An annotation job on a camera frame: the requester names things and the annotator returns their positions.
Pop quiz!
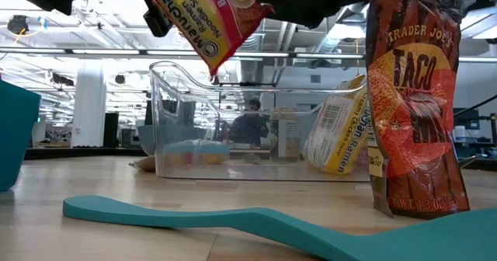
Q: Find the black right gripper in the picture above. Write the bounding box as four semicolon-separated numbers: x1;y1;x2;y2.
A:
255;0;372;30

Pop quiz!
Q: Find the red ramen noodle packet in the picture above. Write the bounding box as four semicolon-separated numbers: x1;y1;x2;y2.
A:
136;0;275;77

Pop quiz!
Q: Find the blue ramen noodle packet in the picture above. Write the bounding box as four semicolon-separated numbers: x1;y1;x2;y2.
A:
162;139;232;167

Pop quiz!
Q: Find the yellow chicken ramen packet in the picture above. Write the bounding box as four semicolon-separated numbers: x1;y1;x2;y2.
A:
301;73;370;176

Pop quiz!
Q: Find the long ceiling light bar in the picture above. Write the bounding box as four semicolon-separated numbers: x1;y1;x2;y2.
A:
0;47;366;60

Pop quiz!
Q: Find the black cabinet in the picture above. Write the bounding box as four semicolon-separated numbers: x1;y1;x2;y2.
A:
103;112;120;148

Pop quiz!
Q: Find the blue bowl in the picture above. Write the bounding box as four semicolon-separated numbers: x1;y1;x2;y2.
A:
137;124;207;157

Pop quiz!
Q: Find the taco seasoning mix packet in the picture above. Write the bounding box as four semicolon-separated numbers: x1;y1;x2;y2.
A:
365;0;471;220

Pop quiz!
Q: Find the person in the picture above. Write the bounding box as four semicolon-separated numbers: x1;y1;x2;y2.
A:
223;97;271;148

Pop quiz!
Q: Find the clear plastic bin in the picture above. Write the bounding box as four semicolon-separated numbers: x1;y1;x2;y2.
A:
149;61;370;183

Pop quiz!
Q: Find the dark teal plastic tray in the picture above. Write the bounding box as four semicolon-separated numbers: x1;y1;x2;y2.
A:
0;80;42;193

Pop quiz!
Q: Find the dark desk monitor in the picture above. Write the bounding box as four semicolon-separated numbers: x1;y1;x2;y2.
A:
453;107;481;132

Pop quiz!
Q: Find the smooth silver ventilation duct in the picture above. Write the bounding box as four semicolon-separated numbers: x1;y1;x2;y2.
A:
316;2;368;54

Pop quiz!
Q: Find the ribbed silver ventilation duct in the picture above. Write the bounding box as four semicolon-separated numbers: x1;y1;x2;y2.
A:
232;31;267;52

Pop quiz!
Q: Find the black ceiling cord reel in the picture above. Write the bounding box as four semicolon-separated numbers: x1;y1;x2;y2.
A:
6;15;30;35

